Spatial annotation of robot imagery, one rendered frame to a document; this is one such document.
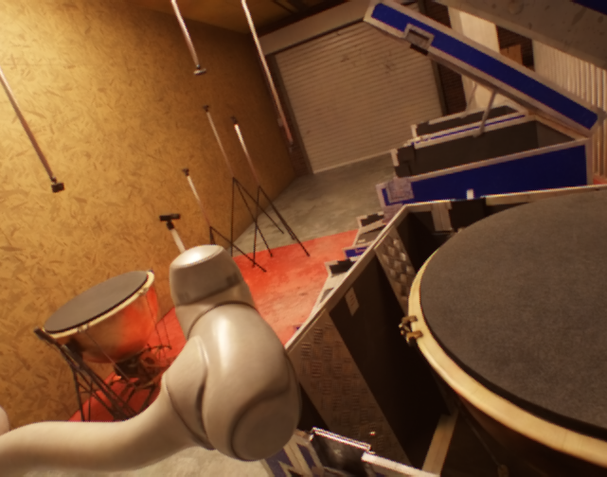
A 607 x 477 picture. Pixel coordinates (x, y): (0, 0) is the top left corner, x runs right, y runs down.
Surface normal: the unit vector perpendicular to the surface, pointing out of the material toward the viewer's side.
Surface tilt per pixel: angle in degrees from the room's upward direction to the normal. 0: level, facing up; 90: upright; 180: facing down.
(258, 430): 100
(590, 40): 90
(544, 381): 0
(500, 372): 0
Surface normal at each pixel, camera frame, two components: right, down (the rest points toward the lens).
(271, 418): 0.55, 0.32
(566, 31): -0.51, 0.46
